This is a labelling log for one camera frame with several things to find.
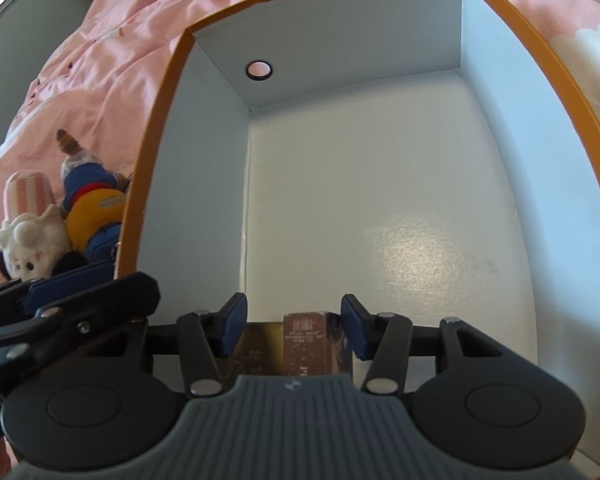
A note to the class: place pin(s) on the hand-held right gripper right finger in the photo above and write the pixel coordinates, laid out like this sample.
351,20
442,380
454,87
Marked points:
354,327

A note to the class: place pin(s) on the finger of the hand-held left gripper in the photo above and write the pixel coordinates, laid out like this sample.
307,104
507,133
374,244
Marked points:
70,280
105,305

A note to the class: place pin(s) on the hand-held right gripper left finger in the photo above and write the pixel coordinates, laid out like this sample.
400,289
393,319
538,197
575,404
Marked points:
232,325

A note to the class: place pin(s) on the brown card box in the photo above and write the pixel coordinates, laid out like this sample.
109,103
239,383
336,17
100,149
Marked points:
310,345

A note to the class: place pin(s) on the orange cardboard box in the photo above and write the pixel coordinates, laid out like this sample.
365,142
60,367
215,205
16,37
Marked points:
380,185

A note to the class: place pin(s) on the pink bed sheet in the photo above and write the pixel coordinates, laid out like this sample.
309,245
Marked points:
105,60

